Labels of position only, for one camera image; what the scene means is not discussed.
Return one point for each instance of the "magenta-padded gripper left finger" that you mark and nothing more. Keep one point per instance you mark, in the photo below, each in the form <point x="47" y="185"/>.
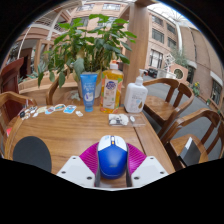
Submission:
<point x="75" y="168"/>

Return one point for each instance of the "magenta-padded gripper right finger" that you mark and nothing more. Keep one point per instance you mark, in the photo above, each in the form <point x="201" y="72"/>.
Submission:
<point x="150" y="168"/>

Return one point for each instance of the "blue and white computer mouse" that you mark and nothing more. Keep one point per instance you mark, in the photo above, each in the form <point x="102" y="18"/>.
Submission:
<point x="112" y="160"/>

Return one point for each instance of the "black round mouse pad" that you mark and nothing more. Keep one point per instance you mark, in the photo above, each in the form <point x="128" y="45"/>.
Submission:
<point x="31" y="153"/>

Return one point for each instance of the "wooden armchair holding black notebook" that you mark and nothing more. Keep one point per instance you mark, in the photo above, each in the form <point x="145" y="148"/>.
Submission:
<point x="176" y="146"/>

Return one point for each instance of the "black notebook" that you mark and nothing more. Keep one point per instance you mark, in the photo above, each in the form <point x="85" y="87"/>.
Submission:
<point x="191" y="153"/>

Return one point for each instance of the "small white wipes packet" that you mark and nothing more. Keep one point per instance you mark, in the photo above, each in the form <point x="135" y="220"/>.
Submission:
<point x="118" y="119"/>

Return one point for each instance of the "blue square sticker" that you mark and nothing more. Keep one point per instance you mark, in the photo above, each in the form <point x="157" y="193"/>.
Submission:
<point x="70" y="109"/>

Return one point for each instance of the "empty wooden armchair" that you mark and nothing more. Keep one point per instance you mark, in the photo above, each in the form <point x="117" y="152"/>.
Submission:
<point x="160" y="103"/>

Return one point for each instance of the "pale yellow sticker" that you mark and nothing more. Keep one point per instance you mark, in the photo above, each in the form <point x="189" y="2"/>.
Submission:
<point x="41" y="109"/>

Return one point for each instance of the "white pump bottle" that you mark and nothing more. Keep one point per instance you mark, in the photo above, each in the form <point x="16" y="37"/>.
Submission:
<point x="135" y="96"/>

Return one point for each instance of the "black car key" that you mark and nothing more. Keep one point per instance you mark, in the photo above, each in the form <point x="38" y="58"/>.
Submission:
<point x="22" y="114"/>

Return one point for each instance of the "blue squeeze tube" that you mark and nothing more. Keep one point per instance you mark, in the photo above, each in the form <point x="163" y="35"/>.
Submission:
<point x="89" y="90"/>

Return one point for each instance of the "wooden chair beside plant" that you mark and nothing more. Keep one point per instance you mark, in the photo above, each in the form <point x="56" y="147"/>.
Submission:
<point x="51" y="91"/>

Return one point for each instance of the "yellow detergent bottle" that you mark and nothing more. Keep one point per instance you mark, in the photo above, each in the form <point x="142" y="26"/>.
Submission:
<point x="111" y="90"/>

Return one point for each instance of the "small potted flowering plant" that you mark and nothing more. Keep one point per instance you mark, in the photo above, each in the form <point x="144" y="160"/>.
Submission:
<point x="196" y="89"/>

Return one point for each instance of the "wooden armchair holding red bag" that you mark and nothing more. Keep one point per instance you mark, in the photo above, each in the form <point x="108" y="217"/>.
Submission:
<point x="13" y="96"/>

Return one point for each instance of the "white air conditioner unit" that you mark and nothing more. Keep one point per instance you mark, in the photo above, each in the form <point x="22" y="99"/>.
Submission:
<point x="166" y="74"/>

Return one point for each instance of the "spiky green agave plant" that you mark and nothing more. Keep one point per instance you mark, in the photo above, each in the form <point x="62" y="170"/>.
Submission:
<point x="40" y="70"/>

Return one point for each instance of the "dark red wooden podium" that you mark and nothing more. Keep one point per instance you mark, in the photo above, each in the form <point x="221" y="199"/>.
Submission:
<point x="11" y="76"/>

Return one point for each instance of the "large green plant, white pot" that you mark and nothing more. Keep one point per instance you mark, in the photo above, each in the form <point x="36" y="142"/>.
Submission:
<point x="86" y="43"/>

